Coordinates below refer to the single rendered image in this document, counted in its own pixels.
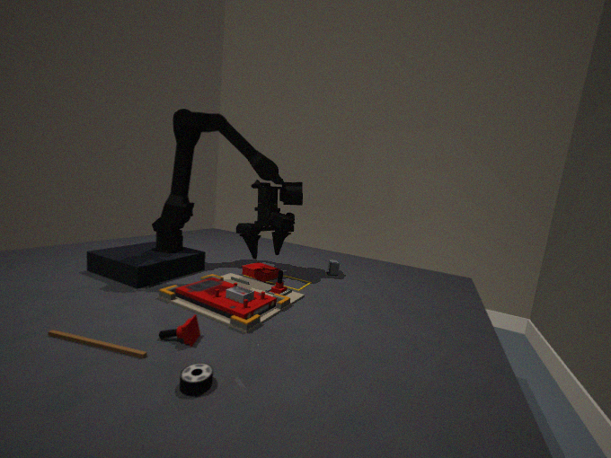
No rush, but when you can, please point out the thin brown wooden stick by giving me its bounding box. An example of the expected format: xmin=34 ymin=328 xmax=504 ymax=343
xmin=49 ymin=330 xmax=147 ymax=358

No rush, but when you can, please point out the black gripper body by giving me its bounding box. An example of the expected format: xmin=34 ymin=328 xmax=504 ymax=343
xmin=236 ymin=204 xmax=294 ymax=236

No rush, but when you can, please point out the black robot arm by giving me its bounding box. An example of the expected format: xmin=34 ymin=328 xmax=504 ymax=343
xmin=152 ymin=109 xmax=303 ymax=253

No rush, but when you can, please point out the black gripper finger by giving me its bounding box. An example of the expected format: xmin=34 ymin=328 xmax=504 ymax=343
xmin=240 ymin=234 xmax=261 ymax=259
xmin=272 ymin=232 xmax=291 ymax=255

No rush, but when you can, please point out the black toy wheel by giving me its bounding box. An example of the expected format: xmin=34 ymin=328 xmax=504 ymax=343
xmin=180 ymin=363 xmax=213 ymax=396

